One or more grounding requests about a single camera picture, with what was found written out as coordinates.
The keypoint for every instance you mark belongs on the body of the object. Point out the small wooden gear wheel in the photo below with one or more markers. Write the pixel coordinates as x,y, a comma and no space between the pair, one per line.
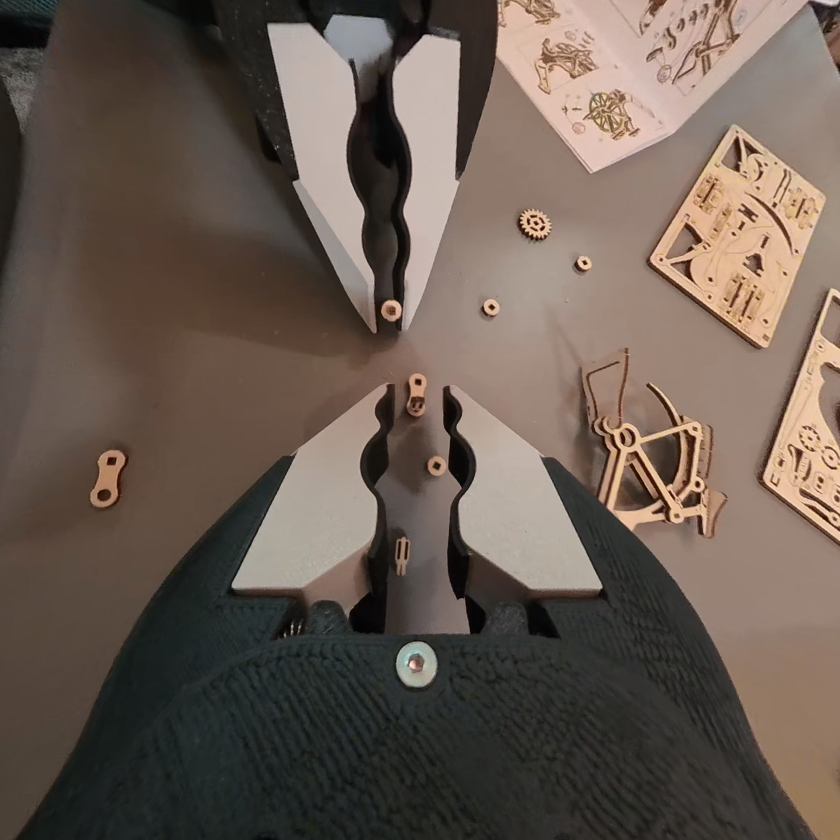
535,211

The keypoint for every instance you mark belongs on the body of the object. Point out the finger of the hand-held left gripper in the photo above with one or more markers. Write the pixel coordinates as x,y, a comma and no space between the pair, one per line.
433,131
315,131

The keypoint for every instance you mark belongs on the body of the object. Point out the wooden parts sheet curved cutout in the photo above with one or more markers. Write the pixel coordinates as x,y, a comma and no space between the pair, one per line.
787,446

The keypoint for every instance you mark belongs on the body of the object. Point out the wooden crank link with peg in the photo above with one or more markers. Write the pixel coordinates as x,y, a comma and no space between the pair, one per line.
417,387

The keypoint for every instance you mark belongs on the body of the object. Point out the grey fabric chair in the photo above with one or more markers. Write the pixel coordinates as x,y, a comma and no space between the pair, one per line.
19,79

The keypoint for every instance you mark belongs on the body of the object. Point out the wooden parts sheet mostly full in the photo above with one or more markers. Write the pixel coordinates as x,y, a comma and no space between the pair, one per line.
774,328

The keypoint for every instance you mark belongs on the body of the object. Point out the white instruction booklet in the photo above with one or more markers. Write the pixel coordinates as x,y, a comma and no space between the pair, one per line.
590,131

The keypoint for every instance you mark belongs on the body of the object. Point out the small wooden connector peg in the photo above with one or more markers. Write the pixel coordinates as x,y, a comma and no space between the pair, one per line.
402,556

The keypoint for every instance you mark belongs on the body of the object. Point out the wooden axle with discs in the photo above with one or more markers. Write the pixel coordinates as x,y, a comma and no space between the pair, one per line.
384,310

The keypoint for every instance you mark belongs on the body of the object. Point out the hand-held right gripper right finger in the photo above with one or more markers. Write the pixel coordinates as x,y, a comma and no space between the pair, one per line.
525,525

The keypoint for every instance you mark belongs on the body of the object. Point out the small wooden square-hole washer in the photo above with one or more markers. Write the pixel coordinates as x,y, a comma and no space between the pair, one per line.
429,466
484,308
576,264

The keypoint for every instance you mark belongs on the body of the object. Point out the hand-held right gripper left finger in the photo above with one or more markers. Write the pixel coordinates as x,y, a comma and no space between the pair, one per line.
315,518

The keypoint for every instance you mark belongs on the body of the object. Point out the wooden model frame assembly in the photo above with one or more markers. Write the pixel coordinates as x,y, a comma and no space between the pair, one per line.
634,438

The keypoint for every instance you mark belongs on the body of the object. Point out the flat wooden two-hole link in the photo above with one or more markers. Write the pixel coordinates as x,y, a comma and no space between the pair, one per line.
107,480

